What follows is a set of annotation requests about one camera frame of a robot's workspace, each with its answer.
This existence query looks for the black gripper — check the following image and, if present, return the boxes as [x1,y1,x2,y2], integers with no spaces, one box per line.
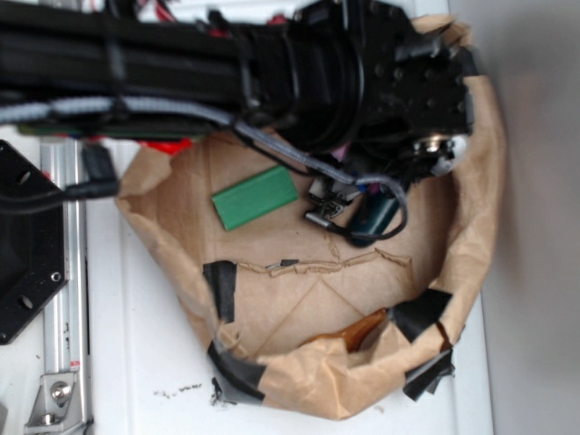
[294,1,473,181]

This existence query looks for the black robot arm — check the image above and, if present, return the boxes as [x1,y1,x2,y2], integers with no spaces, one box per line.
[1,1,473,168]

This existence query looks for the dark green toy cucumber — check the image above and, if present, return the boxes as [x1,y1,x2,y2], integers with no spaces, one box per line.
[348,193,399,235]

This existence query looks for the green rectangular block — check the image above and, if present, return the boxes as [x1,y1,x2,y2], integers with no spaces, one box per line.
[211,166,298,231]

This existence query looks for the brown toy croissant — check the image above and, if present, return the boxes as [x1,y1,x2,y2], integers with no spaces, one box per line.
[303,307,387,353]

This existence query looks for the brown paper bag bin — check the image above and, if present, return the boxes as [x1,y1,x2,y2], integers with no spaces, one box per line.
[114,14,507,421]

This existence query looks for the black plug with cable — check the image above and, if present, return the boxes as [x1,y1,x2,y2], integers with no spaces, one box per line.
[1,142,121,215]

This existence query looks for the grey braided cable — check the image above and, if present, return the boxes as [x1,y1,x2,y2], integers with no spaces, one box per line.
[0,97,409,241]

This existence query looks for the aluminium extrusion rail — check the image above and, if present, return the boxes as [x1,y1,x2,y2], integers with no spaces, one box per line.
[39,140,92,435]

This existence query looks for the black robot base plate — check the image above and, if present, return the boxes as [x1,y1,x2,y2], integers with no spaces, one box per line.
[1,140,66,345]

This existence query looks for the metal corner bracket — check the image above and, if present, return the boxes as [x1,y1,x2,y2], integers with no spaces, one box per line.
[24,372,82,434]

